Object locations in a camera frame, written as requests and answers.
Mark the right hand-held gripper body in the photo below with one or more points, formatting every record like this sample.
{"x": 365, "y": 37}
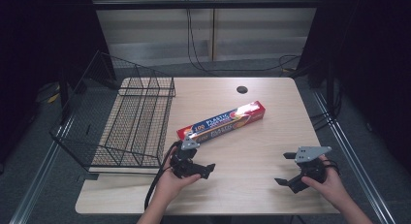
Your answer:
{"x": 310, "y": 172}

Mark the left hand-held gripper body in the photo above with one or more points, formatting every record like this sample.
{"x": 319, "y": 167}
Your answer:
{"x": 184, "y": 161}

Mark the red blue plastic wrap box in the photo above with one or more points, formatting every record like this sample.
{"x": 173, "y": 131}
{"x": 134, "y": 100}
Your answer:
{"x": 226, "y": 120}

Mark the person's left hand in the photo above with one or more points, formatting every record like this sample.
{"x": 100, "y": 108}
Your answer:
{"x": 171, "y": 185}

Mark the person's right hand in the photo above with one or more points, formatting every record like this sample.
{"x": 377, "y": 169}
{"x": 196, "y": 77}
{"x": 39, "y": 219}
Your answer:
{"x": 332, "y": 188}

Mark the black curtain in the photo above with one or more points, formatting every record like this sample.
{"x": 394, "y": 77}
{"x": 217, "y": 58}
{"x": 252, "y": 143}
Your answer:
{"x": 38, "y": 39}
{"x": 371, "y": 56}

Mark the black horizontal bar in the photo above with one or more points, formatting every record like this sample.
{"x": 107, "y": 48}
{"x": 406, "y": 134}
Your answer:
{"x": 206, "y": 4}

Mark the metal floor rail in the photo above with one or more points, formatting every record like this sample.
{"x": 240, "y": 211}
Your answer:
{"x": 35, "y": 185}
{"x": 355, "y": 172}

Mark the black stand post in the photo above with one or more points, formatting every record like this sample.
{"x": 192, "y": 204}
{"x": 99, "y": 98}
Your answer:
{"x": 330, "y": 88}

